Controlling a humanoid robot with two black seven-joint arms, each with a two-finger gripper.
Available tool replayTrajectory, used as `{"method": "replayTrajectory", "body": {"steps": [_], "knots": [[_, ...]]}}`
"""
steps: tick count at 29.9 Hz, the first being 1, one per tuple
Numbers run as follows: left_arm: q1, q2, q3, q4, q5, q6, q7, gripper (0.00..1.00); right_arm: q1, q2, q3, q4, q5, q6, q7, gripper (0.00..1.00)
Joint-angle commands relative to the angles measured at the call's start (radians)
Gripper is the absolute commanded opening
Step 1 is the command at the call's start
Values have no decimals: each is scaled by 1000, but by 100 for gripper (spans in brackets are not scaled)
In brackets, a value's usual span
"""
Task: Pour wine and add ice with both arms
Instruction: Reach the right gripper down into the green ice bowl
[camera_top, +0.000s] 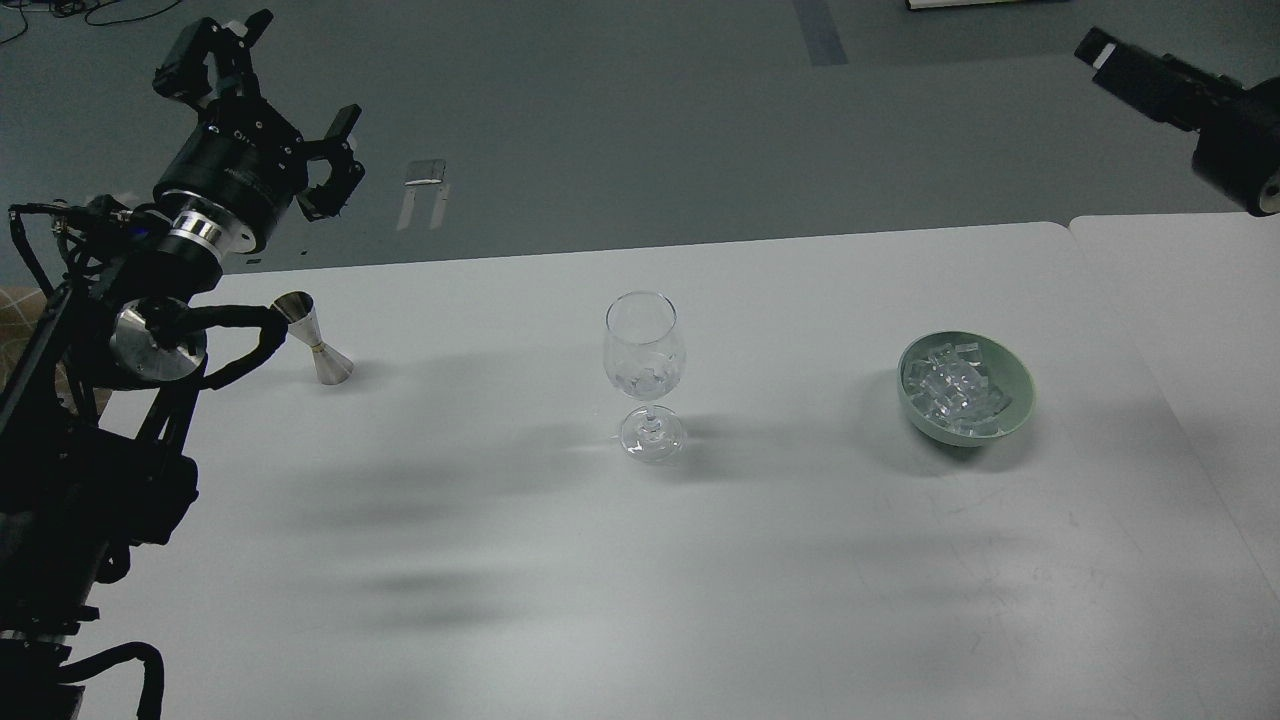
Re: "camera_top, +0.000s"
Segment clear ice cubes pile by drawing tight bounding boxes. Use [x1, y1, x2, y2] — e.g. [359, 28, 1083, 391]
[900, 342, 1012, 437]

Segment clear wine glass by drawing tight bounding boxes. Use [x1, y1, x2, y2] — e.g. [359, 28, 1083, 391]
[602, 291, 687, 464]

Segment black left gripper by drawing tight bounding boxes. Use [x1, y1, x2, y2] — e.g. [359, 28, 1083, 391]
[152, 9, 366, 254]

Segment black floor cables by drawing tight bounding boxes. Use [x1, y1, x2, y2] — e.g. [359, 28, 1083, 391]
[0, 0, 180, 44]

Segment green bowl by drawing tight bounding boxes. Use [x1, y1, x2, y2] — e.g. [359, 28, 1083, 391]
[893, 331, 1038, 448]

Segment steel double jigger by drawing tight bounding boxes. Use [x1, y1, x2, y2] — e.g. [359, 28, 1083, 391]
[271, 291, 355, 386]

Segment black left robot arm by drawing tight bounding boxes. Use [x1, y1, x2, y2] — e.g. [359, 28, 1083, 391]
[1, 9, 365, 719]

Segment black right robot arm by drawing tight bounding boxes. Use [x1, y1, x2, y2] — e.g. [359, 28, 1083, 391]
[1074, 27, 1279, 217]

